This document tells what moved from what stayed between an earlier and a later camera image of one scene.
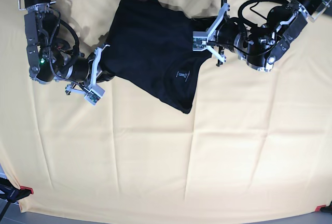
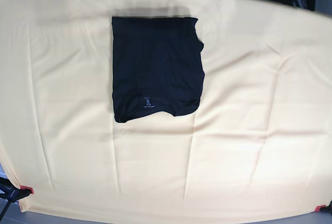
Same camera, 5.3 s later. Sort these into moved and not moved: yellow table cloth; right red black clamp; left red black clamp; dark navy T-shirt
Moved: dark navy T-shirt
Not moved: yellow table cloth; left red black clamp; right red black clamp
